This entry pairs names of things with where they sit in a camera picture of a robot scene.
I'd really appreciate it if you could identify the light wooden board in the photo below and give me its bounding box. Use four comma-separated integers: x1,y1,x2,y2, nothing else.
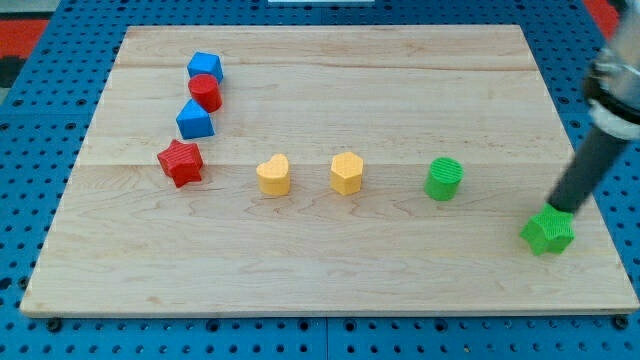
20,25,639,318

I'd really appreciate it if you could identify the green star block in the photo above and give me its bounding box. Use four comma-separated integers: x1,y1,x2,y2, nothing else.
519,203,575,256

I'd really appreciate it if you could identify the green cylinder block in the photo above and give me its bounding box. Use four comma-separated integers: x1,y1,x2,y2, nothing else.
424,157,464,201

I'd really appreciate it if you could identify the blue triangular prism block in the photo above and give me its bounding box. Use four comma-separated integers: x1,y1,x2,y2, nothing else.
176,99,215,139

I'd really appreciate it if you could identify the red cylinder block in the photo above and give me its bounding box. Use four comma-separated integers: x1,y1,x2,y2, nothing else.
188,74,223,113

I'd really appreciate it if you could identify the blue cube block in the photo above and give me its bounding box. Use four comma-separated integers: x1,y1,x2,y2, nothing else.
187,52,224,83

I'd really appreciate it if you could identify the black pusher rod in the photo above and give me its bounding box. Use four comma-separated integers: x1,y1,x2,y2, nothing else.
546,126,629,213

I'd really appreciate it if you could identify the yellow hexagon block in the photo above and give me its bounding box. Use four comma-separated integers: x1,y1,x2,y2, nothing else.
330,152,364,195

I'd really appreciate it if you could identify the yellow heart block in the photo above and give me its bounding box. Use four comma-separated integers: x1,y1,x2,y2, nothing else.
256,154,291,196

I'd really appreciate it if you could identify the red star block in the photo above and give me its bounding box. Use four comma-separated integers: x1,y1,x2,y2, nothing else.
157,140,203,188

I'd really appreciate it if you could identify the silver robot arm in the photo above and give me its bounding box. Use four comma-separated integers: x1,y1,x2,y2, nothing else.
584,0,639,140

